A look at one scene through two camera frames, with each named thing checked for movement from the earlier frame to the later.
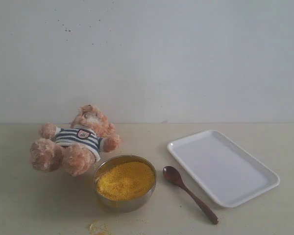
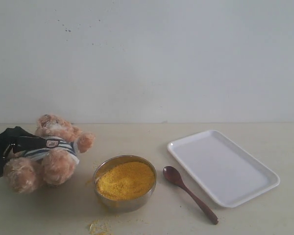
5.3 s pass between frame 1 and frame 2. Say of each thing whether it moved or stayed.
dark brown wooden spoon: stayed
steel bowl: stayed
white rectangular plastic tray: stayed
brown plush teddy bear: moved
